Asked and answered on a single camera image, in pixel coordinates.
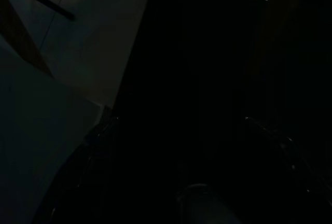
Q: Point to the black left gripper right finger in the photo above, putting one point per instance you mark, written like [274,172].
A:
[285,172]

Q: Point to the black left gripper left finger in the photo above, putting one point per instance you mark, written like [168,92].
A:
[85,172]

